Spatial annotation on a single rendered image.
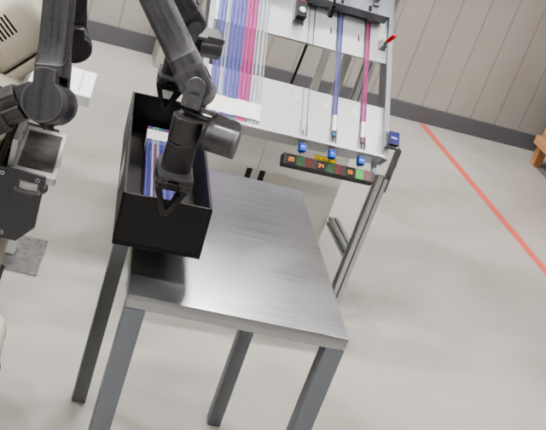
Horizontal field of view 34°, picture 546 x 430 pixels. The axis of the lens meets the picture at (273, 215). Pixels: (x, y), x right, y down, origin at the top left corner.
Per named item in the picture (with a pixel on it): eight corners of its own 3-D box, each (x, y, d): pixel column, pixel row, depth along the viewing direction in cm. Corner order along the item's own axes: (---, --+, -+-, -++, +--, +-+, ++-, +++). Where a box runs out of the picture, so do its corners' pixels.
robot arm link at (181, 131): (179, 101, 163) (171, 110, 158) (215, 113, 163) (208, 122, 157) (171, 136, 166) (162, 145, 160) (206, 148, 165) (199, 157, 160)
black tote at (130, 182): (123, 132, 221) (132, 90, 216) (191, 147, 224) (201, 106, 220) (111, 243, 170) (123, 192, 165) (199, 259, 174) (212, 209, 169)
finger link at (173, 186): (180, 207, 173) (192, 165, 170) (181, 224, 167) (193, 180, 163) (146, 200, 172) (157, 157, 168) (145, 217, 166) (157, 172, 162)
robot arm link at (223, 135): (195, 79, 166) (188, 74, 157) (254, 98, 165) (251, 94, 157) (176, 141, 166) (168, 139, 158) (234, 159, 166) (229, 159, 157)
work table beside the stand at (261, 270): (44, 588, 200) (129, 293, 168) (72, 392, 262) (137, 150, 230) (235, 612, 211) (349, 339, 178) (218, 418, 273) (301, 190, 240)
